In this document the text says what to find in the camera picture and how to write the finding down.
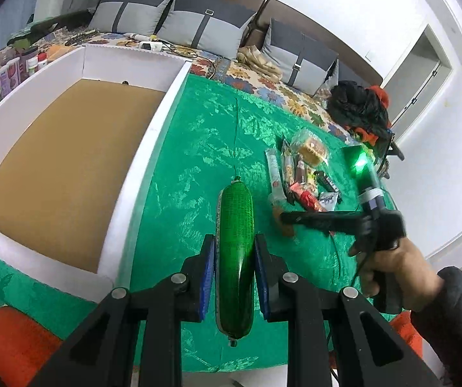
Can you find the grey pillow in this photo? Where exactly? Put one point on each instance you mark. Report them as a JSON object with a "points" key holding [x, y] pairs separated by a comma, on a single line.
{"points": [[299, 58], [134, 12], [210, 28], [349, 74]]}

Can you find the clear green snack packet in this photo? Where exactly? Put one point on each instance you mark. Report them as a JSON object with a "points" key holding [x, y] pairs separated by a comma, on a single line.
{"points": [[287, 161]]}

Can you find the dark chocolate bar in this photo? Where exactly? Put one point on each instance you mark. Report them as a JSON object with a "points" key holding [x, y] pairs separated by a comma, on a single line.
{"points": [[320, 176], [330, 185]]}

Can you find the brown snack bar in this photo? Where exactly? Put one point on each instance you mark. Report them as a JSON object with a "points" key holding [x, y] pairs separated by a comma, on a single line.
{"points": [[301, 173]]}

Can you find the black and orange backpack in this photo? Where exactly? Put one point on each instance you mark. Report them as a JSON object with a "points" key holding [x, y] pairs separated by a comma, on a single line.
{"points": [[355, 105]]}

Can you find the beige plush cloth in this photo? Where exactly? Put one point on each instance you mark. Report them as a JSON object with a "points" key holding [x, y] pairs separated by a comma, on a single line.
{"points": [[259, 62]]}

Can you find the red lid jar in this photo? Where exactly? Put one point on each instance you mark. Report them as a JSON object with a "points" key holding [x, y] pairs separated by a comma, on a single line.
{"points": [[42, 61]]}

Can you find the floral bedsheet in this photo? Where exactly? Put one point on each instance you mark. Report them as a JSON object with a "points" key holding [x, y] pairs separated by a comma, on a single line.
{"points": [[279, 88]]}

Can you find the green sausage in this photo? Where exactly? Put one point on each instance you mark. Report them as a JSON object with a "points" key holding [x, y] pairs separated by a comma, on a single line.
{"points": [[235, 250]]}

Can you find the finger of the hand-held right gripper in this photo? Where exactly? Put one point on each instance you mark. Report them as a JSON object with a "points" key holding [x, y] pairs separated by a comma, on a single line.
{"points": [[335, 229], [319, 217]]}

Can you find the person's right forearm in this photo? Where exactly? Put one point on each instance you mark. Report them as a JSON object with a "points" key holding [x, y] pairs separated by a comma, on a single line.
{"points": [[456, 322]]}

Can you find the silver snack packet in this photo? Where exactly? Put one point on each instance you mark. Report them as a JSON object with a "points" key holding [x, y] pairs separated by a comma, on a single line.
{"points": [[330, 200]]}

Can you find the red snack packet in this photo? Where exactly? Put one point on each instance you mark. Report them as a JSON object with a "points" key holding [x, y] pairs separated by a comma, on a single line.
{"points": [[307, 199]]}

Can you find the purple packet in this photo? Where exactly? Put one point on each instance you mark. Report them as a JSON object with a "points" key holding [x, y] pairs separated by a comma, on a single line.
{"points": [[8, 76]]}

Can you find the green blanket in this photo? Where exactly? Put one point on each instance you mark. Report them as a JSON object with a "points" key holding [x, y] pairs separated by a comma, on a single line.
{"points": [[198, 137]]}

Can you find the orange snack packet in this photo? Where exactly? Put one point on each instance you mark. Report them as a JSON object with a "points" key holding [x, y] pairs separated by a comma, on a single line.
{"points": [[285, 227]]}

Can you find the beige rice cracker packet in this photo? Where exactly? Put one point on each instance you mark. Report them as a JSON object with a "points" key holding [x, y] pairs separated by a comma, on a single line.
{"points": [[273, 167]]}

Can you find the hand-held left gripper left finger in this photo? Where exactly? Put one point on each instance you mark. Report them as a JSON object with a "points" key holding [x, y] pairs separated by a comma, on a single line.
{"points": [[208, 282]]}

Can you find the white power strip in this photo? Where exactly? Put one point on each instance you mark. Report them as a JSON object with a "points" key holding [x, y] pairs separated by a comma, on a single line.
{"points": [[152, 45]]}

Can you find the orange garment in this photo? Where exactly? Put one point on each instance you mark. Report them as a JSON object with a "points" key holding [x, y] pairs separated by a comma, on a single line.
{"points": [[380, 96]]}

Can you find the white door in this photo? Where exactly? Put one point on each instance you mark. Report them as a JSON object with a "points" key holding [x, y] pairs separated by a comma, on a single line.
{"points": [[416, 80]]}

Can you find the dark container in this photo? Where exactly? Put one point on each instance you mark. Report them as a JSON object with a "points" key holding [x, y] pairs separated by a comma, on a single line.
{"points": [[28, 62]]}

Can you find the white cardboard box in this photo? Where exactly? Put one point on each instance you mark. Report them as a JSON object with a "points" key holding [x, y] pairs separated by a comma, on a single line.
{"points": [[73, 161]]}

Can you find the dark cloth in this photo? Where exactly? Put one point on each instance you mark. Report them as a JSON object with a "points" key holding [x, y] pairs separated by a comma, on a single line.
{"points": [[53, 24]]}

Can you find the person's right hand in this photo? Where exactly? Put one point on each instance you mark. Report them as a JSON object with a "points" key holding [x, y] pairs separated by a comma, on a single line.
{"points": [[416, 278]]}

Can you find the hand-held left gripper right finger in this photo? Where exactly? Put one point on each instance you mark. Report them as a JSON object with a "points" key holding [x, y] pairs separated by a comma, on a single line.
{"points": [[261, 282]]}

